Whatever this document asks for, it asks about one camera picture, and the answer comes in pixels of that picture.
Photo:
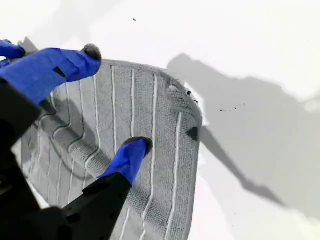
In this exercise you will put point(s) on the grey white-striped towel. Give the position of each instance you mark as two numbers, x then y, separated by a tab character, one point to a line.
140	105

